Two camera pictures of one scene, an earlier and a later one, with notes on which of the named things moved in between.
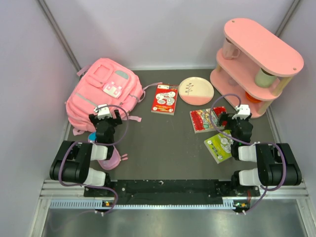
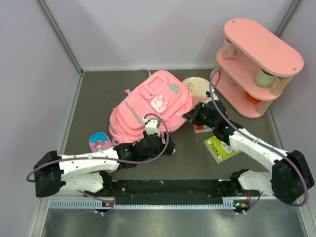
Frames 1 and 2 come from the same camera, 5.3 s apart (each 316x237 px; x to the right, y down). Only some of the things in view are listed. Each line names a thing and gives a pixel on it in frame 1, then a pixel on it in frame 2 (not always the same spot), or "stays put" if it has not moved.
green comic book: (219, 145) stays put
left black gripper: (115, 121) to (161, 147)
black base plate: (173, 192) stays put
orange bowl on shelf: (251, 98) stays put
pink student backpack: (103, 82) to (161, 95)
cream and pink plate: (196, 91) stays put
